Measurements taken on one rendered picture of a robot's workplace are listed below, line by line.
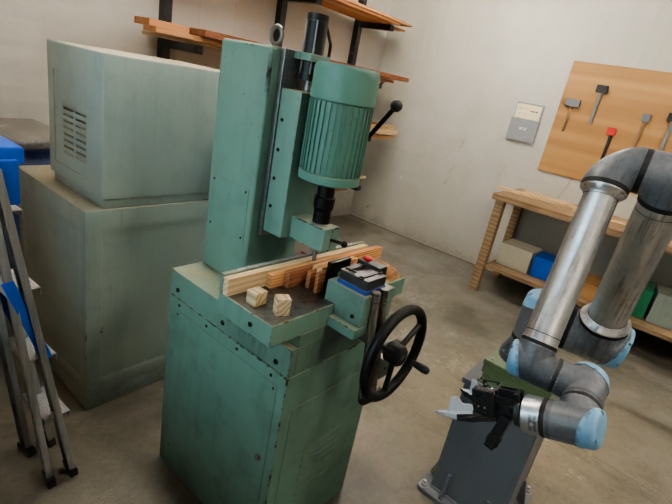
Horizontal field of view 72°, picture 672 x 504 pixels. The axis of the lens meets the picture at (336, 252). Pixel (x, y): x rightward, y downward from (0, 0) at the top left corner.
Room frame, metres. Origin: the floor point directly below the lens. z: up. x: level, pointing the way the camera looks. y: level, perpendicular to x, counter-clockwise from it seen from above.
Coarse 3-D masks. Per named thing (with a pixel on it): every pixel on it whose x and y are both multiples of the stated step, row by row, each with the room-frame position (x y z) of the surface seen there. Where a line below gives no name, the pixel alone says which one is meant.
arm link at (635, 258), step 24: (648, 168) 1.19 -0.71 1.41; (648, 192) 1.20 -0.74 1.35; (648, 216) 1.21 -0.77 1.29; (624, 240) 1.27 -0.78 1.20; (648, 240) 1.22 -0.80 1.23; (624, 264) 1.27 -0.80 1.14; (648, 264) 1.24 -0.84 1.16; (600, 288) 1.34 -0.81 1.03; (624, 288) 1.27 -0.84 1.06; (600, 312) 1.33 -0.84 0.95; (624, 312) 1.30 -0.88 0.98; (576, 336) 1.38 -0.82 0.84; (600, 336) 1.32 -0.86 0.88; (624, 336) 1.32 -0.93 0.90; (600, 360) 1.34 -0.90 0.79
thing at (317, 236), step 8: (296, 216) 1.33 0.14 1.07; (304, 216) 1.34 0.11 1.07; (312, 216) 1.36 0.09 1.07; (296, 224) 1.32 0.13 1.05; (304, 224) 1.30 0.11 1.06; (312, 224) 1.28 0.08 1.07; (320, 224) 1.29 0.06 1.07; (328, 224) 1.31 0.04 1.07; (296, 232) 1.31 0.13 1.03; (304, 232) 1.29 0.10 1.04; (312, 232) 1.28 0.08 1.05; (320, 232) 1.26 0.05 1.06; (328, 232) 1.26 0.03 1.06; (336, 232) 1.29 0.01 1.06; (304, 240) 1.29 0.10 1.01; (312, 240) 1.27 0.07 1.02; (320, 240) 1.25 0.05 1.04; (328, 240) 1.27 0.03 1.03; (320, 248) 1.25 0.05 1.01; (328, 248) 1.27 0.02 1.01
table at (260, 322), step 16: (272, 288) 1.17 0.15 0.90; (288, 288) 1.18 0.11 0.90; (304, 288) 1.20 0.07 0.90; (400, 288) 1.43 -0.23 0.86; (224, 304) 1.07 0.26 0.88; (240, 304) 1.04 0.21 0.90; (272, 304) 1.07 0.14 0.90; (304, 304) 1.11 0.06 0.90; (320, 304) 1.13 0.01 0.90; (240, 320) 1.03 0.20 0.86; (256, 320) 0.99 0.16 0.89; (272, 320) 0.99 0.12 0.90; (288, 320) 1.01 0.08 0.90; (304, 320) 1.05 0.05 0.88; (320, 320) 1.11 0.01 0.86; (336, 320) 1.11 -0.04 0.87; (256, 336) 0.99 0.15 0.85; (272, 336) 0.97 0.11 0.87; (288, 336) 1.01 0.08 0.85; (352, 336) 1.07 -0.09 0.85
